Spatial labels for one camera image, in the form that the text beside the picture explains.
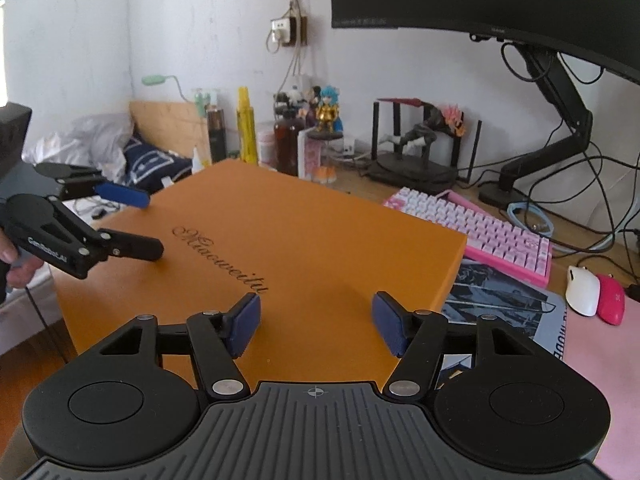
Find wall socket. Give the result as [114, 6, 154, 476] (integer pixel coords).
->
[270, 16, 309, 47]

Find dark figurine with pink hair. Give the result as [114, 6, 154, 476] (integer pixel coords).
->
[376, 96, 469, 162]

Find yellow bottle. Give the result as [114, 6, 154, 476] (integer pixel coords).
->
[236, 86, 259, 165]

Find black router with antennas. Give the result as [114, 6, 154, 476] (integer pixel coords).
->
[362, 100, 484, 196]

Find pink computer mouse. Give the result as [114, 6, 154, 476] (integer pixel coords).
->
[595, 274, 626, 325]

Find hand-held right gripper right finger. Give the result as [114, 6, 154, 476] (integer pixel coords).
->
[371, 291, 538, 401]

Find dark blue cloth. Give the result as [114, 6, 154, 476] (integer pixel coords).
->
[122, 135, 194, 194]

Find person's left hand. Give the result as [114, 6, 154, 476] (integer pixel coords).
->
[0, 231, 32, 290]

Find brown glass bottle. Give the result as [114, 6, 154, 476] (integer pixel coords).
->
[274, 107, 307, 177]

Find light blue coiled cable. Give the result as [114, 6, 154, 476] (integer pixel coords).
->
[507, 201, 554, 237]

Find tall dark bottle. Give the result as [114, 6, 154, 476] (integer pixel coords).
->
[207, 105, 229, 164]

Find green desk lamp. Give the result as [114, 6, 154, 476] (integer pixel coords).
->
[141, 74, 189, 104]

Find pink patterned box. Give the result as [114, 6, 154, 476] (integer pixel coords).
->
[298, 129, 324, 180]

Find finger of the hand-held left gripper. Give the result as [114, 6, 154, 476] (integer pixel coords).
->
[47, 196, 165, 263]
[34, 161, 151, 209]

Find pink jar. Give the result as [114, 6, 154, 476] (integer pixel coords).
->
[257, 122, 277, 167]

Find white plastic bag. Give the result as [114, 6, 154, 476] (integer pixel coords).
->
[22, 112, 137, 187]

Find white computer mouse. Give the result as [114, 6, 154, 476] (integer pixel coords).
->
[566, 265, 601, 317]

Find blue-haired gold figurine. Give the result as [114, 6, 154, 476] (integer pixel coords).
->
[306, 85, 347, 144]

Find wooden desktop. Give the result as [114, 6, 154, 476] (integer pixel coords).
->
[327, 157, 640, 311]

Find black and white figurine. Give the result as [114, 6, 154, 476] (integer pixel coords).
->
[273, 86, 321, 122]

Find black cables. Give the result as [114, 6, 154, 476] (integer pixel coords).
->
[500, 40, 640, 261]

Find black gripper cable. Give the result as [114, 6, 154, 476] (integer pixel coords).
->
[26, 287, 69, 367]

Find grey printed mouse pad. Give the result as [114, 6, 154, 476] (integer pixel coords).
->
[440, 257, 569, 392]

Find wooden board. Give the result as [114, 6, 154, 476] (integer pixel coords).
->
[129, 101, 211, 162]

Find pink mechanical keyboard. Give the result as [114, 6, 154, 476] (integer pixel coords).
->
[382, 186, 554, 289]

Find orange box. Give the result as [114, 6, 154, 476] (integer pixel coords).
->
[52, 158, 468, 386]

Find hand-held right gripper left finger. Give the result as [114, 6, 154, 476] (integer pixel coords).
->
[100, 294, 262, 402]

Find green and white bottle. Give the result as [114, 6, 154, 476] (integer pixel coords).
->
[192, 87, 221, 119]

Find pink desk mat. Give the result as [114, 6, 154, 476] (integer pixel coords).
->
[545, 297, 640, 480]

